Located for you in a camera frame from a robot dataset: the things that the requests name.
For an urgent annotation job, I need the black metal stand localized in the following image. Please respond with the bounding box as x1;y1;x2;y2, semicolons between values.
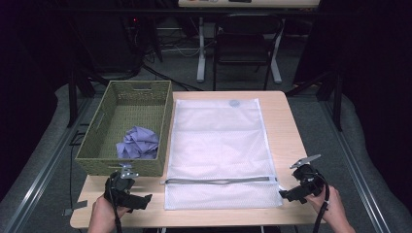
65;68;80;129
330;70;345;132

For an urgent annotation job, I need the person's right hand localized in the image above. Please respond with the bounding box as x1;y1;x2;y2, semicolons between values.
304;184;349;233

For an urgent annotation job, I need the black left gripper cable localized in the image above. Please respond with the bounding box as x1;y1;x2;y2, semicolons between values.
106;177;123;233

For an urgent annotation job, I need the white desk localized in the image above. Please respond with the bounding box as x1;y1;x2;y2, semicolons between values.
178;0;321;84

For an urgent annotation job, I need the purple cloth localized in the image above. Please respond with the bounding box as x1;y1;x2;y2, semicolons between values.
115;125;160;160

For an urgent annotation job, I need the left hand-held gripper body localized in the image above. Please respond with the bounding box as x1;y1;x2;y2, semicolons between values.
103;163;140;208

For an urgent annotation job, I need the thin black floor cable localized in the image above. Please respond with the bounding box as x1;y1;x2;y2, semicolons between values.
68;129;86;210

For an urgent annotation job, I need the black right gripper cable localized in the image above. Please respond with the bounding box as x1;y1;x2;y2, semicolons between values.
312;174;332;233

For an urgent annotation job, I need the clear plastic zip bag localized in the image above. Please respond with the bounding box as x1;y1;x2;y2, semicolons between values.
160;98;285;211

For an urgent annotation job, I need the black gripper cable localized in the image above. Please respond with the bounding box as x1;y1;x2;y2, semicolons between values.
106;177;123;233
312;174;332;233

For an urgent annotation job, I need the black folding chair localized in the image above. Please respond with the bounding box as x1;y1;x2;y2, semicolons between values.
212;13;286;91

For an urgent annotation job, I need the person's left hand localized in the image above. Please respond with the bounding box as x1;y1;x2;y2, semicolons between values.
86;194;131;233

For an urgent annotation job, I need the grey tape strip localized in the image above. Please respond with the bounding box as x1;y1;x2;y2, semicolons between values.
62;199;89;216

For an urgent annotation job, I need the aluminium floor rail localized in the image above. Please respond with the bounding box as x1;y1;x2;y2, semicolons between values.
319;96;392;233
2;96;95;233

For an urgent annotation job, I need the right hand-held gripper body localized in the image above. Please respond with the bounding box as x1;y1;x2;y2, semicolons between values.
289;153;326;199

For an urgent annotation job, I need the green woven basket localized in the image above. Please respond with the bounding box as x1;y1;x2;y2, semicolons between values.
74;80;174;178

